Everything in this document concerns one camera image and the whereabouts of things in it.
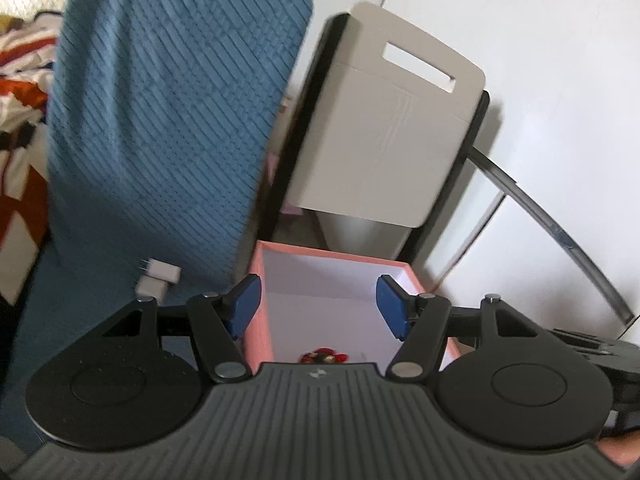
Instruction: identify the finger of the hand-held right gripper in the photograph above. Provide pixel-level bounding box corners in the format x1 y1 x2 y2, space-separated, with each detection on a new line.
550 328 607 354

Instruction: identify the pink cardboard box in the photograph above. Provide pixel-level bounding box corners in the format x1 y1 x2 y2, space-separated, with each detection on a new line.
247 240 464 377

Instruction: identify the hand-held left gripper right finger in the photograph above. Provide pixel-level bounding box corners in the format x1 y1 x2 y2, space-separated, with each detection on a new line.
375 274 539 381

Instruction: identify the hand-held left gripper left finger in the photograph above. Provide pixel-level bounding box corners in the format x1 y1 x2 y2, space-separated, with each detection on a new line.
102 274 263 384

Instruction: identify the person's right hand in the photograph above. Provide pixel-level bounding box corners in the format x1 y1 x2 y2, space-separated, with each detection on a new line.
596 430 640 470

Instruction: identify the white charger plug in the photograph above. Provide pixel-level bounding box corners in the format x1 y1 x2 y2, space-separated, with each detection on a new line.
135 279 171 301
139 258 182 286

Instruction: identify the red and black toy figure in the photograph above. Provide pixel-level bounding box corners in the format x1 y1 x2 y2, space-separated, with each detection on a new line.
298 347 349 365

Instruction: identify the white folding chair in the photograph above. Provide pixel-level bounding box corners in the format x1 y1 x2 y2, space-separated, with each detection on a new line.
260 2 507 302

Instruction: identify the curved metal rail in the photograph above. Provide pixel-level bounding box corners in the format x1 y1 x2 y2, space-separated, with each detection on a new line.
467 147 637 329

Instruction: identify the blue covered chair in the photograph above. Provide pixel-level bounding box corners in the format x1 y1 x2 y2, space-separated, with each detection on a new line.
0 0 316 397

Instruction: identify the striped orange white blanket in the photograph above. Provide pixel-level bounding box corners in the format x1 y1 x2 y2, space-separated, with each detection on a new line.
0 11 67 307

